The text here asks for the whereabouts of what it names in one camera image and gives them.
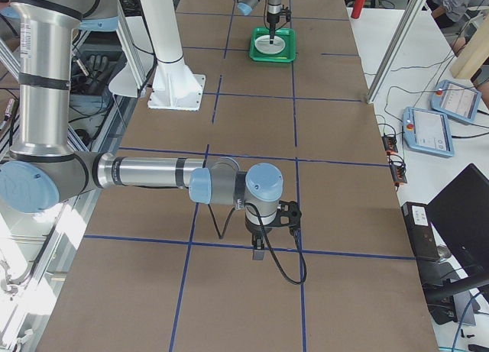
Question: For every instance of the white round plate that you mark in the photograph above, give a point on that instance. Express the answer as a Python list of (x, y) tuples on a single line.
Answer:
[(263, 46)]

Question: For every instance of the near orange usb hub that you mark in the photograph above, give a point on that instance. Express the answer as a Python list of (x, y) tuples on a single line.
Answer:
[(397, 167)]

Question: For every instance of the red cylinder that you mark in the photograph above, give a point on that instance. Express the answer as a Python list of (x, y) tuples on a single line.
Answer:
[(357, 9)]

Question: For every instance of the near teach pendant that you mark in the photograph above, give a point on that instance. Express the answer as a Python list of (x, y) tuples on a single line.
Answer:
[(428, 132)]

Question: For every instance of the far teach pendant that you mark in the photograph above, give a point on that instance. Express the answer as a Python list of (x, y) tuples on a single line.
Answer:
[(457, 101)]

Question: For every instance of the teach pendant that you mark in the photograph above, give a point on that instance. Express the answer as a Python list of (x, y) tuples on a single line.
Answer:
[(428, 132), (457, 101)]

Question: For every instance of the green plastic tray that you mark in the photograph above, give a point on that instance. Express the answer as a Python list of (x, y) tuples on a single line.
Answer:
[(288, 55)]

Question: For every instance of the black monitor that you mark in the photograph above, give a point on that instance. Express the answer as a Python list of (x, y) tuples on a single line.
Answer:
[(460, 215)]

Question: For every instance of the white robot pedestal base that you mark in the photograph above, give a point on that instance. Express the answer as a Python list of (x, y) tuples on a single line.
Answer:
[(174, 87)]

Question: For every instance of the seated person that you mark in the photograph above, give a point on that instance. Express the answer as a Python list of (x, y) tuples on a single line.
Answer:
[(447, 13)]

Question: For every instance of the wooden beam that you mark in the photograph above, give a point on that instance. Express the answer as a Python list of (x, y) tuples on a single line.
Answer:
[(470, 55)]

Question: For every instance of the far orange usb hub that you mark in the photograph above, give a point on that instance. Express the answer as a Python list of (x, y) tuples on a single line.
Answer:
[(390, 144)]

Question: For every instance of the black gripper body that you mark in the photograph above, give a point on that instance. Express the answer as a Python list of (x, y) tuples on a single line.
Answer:
[(273, 19), (255, 229)]

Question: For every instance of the aluminium frame post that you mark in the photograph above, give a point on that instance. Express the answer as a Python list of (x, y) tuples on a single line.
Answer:
[(406, 21)]

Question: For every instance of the orange usb hub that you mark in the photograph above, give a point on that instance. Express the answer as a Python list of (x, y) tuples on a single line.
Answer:
[(390, 144), (397, 167)]

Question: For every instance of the black computer box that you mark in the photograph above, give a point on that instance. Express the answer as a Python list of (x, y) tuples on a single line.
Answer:
[(420, 233)]

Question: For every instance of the black monitor stand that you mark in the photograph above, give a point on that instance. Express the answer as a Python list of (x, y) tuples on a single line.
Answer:
[(447, 295)]

